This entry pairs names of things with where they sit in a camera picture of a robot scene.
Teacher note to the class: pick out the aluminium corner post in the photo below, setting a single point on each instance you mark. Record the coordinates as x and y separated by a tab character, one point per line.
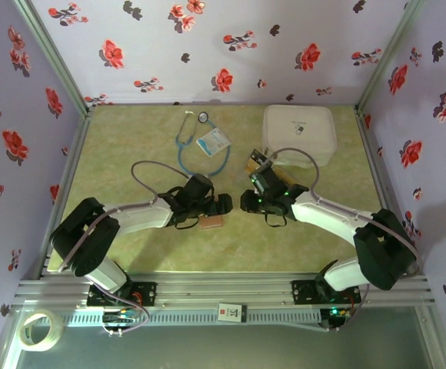
387	57
55	57

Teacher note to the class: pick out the aluminium front rail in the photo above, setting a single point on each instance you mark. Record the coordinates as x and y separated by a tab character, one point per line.
223	288

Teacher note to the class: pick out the blue stethoscope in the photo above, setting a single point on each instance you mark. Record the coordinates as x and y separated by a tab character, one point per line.
204	117

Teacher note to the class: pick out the red and white label tag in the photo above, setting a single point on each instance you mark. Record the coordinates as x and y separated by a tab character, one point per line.
230	312

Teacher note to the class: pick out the white medical pouch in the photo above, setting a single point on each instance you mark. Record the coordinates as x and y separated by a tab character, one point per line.
300	134

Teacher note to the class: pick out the black and gold credit card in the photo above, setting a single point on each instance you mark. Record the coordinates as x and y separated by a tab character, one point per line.
286	177
253	163

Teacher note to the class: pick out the white and blue gauze packet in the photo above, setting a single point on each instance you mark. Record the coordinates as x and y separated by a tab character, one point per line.
213	142

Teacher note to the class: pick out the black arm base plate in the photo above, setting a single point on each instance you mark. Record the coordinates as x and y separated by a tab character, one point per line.
303	292
146	293

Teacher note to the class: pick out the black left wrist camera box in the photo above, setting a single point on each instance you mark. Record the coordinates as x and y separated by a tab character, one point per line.
199	186

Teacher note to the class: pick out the aluminium side rail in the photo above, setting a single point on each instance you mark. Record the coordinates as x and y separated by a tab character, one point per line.
378	173
74	153

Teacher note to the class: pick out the clear tape roll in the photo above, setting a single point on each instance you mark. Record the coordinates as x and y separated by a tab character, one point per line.
57	334

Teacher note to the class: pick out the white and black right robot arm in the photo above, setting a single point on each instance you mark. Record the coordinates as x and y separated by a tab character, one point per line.
330	219

